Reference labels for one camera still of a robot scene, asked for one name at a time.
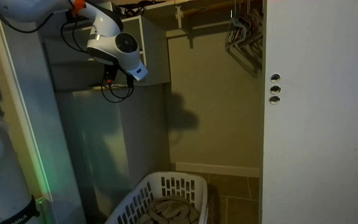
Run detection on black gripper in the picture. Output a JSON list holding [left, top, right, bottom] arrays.
[[102, 64, 134, 88]]

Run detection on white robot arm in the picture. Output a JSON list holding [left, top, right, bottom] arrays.
[[0, 0, 148, 80]]

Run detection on hanging clothes hangers bunch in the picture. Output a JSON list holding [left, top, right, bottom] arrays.
[[225, 0, 263, 77]]

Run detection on white laundry basket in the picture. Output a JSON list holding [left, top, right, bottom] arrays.
[[105, 171, 209, 224]]

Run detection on grey folded clothes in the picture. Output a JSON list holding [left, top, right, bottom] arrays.
[[135, 196, 200, 224]]

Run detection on white closet door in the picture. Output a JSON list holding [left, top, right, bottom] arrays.
[[261, 0, 358, 224]]

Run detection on white wall shelf unit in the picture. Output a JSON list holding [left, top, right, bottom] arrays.
[[41, 14, 171, 92]]

